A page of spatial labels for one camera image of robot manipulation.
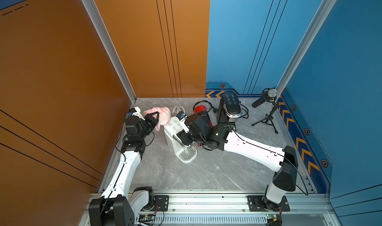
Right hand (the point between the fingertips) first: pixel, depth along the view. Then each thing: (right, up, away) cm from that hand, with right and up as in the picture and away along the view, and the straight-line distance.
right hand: (181, 131), depth 74 cm
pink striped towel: (-9, +8, +3) cm, 12 cm away
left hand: (-12, +10, +5) cm, 16 cm away
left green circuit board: (-19, -43, -1) cm, 47 cm away
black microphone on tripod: (+52, +20, +15) cm, 58 cm away
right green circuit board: (+44, -41, -4) cm, 61 cm away
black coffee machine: (+27, +11, +12) cm, 31 cm away
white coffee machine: (+2, -16, +15) cm, 22 cm away
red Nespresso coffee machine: (+10, +12, +18) cm, 23 cm away
